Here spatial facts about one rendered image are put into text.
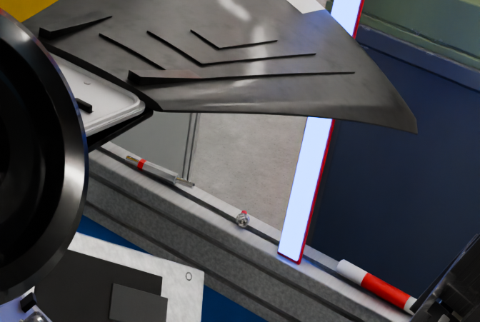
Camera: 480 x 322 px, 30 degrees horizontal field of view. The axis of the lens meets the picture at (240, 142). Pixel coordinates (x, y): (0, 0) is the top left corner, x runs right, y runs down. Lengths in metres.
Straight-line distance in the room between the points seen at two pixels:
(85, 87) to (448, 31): 0.60
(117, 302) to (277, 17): 0.20
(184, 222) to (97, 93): 0.50
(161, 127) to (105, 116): 1.62
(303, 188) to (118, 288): 0.30
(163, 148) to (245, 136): 0.61
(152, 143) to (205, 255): 1.13
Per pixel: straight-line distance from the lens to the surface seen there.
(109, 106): 0.42
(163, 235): 0.94
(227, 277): 0.91
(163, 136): 2.05
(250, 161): 2.54
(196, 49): 0.49
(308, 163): 0.79
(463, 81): 0.98
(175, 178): 0.92
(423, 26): 0.98
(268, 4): 0.58
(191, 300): 0.59
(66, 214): 0.34
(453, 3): 0.96
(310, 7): 0.61
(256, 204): 2.38
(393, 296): 0.84
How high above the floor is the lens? 1.40
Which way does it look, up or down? 32 degrees down
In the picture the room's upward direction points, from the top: 10 degrees clockwise
